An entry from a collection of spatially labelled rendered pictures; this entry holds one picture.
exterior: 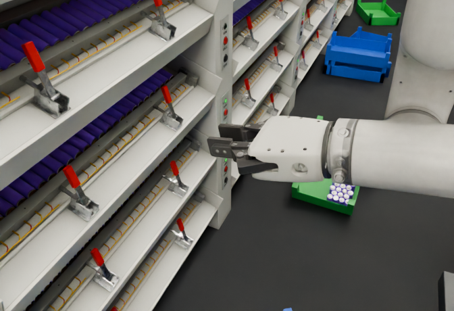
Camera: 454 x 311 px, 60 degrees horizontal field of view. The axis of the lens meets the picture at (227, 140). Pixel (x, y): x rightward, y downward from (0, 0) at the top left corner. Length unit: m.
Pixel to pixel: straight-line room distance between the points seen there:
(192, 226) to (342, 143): 0.71
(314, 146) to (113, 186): 0.36
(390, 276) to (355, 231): 0.17
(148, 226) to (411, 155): 0.58
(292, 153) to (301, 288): 0.70
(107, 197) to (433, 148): 0.49
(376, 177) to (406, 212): 0.94
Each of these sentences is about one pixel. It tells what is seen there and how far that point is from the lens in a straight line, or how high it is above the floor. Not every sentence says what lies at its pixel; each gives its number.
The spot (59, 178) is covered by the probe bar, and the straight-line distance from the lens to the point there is 0.68.
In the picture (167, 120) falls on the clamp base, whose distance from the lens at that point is 0.81.
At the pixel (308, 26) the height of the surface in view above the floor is 0.31.
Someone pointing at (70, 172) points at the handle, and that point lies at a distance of 0.63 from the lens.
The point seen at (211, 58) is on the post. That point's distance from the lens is 0.90.
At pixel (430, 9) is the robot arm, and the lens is 0.41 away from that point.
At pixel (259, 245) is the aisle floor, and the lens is 1.22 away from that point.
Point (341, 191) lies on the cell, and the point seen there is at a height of 0.07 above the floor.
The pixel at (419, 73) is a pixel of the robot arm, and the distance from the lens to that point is 0.54.
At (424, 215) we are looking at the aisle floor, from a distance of 1.44.
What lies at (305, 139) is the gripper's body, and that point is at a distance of 0.51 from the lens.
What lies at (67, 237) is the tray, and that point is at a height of 0.49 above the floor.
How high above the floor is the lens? 0.96
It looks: 37 degrees down
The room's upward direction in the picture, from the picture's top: straight up
